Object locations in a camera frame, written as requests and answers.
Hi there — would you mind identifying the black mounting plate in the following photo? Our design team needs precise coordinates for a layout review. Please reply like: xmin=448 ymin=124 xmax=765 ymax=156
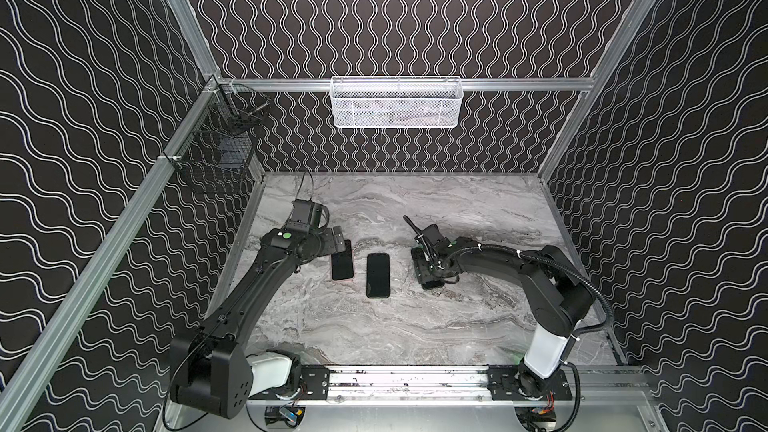
xmin=249 ymin=365 xmax=330 ymax=402
xmin=487 ymin=365 xmax=573 ymax=401

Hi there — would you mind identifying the black corrugated cable conduit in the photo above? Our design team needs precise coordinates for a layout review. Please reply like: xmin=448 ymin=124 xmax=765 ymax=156
xmin=521 ymin=250 xmax=616 ymax=337

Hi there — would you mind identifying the black smartphone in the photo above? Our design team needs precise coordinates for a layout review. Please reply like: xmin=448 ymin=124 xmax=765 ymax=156
xmin=366 ymin=253 xmax=391 ymax=299
xmin=331 ymin=239 xmax=355 ymax=281

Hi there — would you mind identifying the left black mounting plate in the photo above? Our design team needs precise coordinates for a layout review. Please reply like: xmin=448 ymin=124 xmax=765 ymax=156
xmin=249 ymin=365 xmax=330 ymax=402

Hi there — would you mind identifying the white wire mesh basket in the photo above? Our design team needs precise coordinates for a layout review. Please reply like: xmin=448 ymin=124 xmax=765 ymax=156
xmin=329 ymin=76 xmax=464 ymax=129

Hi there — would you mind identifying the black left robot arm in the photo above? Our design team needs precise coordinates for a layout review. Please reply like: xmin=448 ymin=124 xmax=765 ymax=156
xmin=168 ymin=199 xmax=346 ymax=419

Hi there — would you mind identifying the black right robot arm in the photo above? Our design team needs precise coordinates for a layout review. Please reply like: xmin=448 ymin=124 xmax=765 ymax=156
xmin=403 ymin=216 xmax=613 ymax=382

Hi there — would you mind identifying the black phone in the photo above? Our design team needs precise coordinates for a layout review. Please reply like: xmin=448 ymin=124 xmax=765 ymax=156
xmin=410 ymin=247 xmax=437 ymax=283

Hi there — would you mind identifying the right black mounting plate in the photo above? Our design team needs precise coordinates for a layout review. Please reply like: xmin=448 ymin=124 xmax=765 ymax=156
xmin=487 ymin=365 xmax=573 ymax=401

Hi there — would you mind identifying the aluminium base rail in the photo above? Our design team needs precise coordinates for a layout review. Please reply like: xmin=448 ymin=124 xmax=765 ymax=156
xmin=167 ymin=363 xmax=655 ymax=406

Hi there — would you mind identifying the middle black smartphone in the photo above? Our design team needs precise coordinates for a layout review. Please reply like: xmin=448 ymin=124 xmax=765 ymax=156
xmin=366 ymin=253 xmax=391 ymax=299

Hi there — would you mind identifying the left black smartphone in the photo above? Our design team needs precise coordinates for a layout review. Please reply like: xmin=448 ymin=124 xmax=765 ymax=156
xmin=331 ymin=239 xmax=355 ymax=281

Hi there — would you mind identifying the black wire basket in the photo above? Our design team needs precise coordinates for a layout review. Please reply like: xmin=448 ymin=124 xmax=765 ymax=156
xmin=172 ymin=83 xmax=272 ymax=196

